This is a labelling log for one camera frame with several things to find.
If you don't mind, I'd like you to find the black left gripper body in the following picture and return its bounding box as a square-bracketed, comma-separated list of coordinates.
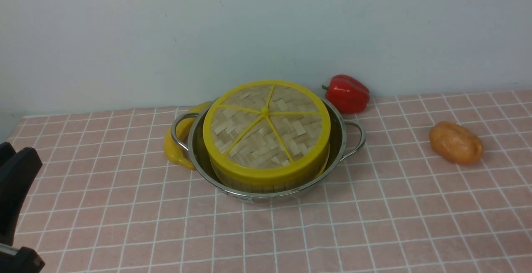
[0, 142, 45, 273]

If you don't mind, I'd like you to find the red toy bell pepper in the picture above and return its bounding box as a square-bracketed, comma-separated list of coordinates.
[322, 74, 370, 114]

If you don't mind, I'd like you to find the yellow woven bamboo steamer lid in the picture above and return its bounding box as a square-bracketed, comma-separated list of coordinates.
[202, 80, 331, 168]

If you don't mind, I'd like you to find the pink checkered tablecloth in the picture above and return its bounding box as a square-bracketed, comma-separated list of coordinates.
[8, 90, 532, 273]

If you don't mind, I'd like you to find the yellow toy banana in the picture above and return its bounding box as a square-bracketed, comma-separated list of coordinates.
[163, 101, 212, 170]

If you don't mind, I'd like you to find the orange toy potato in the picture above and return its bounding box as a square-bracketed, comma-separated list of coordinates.
[428, 121, 484, 165]

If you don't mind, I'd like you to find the yellow bamboo steamer basket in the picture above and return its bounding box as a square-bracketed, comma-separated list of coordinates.
[210, 150, 330, 194]

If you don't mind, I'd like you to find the stainless steel two-handled pot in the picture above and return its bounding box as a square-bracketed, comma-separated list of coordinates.
[175, 99, 366, 204]

